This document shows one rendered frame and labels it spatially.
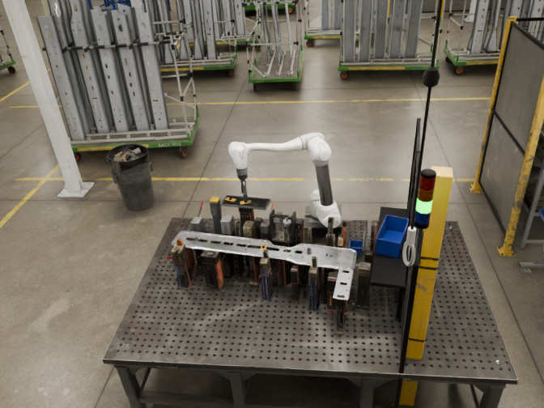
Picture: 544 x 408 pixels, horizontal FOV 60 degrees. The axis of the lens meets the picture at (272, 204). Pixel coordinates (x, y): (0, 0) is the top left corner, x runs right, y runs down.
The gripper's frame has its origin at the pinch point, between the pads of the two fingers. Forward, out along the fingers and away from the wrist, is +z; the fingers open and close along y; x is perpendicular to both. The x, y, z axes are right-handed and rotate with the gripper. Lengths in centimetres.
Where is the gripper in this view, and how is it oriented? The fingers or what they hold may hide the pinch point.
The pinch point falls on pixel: (244, 196)
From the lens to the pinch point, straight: 366.6
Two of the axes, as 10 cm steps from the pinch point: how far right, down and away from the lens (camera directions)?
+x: 9.8, -1.5, 1.1
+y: 1.7, 5.3, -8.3
